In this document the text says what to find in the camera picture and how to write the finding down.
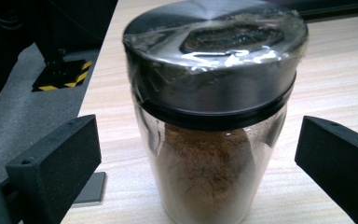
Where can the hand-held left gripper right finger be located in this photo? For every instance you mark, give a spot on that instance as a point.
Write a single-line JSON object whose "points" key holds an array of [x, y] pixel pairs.
{"points": [[338, 161]]}

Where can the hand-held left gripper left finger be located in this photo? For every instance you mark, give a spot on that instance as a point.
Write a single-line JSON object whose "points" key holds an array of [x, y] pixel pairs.
{"points": [[56, 161]]}

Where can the black stand with striped base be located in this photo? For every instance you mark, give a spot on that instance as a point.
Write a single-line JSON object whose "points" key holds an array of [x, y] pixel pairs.
{"points": [[62, 74]]}

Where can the grey table bracket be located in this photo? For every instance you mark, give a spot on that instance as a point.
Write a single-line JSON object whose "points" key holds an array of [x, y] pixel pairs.
{"points": [[91, 189]]}

